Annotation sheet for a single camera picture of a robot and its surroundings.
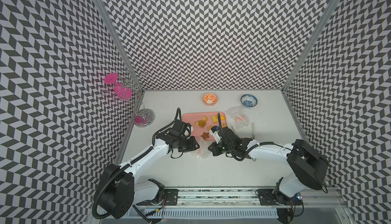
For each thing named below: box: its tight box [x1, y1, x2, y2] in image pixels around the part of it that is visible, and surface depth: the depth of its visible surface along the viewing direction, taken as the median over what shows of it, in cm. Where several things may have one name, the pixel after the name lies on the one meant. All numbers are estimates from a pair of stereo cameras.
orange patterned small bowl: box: [202, 92, 219, 106], surface depth 113 cm
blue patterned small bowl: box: [240, 93, 259, 109], surface depth 110 cm
